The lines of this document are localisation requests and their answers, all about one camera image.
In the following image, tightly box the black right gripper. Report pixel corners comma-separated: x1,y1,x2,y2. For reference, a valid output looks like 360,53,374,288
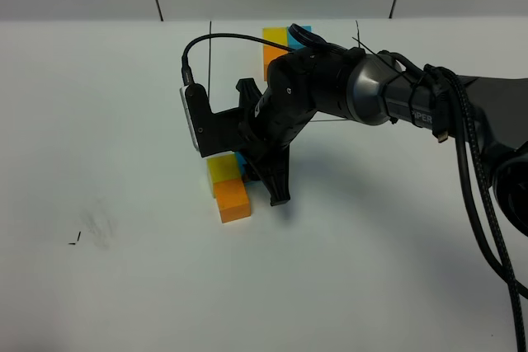
200,77,297,206

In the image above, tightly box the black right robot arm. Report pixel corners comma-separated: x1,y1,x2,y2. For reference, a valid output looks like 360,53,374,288
185,47,527,232

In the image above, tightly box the template orange cube block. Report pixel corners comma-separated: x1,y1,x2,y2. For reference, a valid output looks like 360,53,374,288
263,45,290,82

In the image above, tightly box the template blue cube block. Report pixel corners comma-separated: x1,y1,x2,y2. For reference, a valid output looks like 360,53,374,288
286,24,312,49

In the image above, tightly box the template yellow cube block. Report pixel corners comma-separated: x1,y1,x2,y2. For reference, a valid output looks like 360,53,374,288
262,27,288,47

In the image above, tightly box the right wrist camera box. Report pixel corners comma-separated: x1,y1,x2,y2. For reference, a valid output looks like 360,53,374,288
180,83,213,157

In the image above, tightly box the black right camera cable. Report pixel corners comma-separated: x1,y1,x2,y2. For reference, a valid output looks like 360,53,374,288
180,24,528,352

